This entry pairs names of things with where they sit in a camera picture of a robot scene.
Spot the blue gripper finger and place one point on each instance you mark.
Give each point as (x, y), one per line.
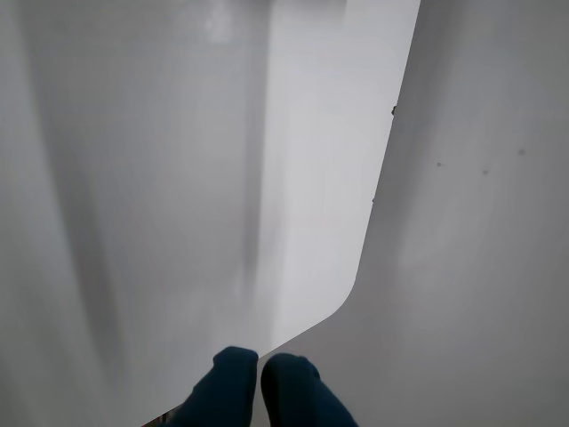
(298, 396)
(226, 391)

